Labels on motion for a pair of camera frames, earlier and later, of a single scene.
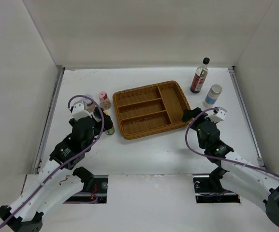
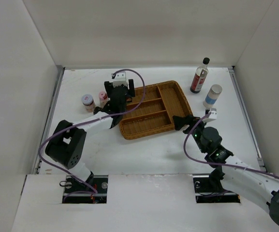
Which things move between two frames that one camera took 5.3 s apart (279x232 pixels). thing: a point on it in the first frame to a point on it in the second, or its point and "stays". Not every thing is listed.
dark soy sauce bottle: x=200 y=76 stays
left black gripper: x=108 y=124 to x=131 y=91
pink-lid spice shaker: x=104 y=100 stays
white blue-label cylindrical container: x=212 y=95 stays
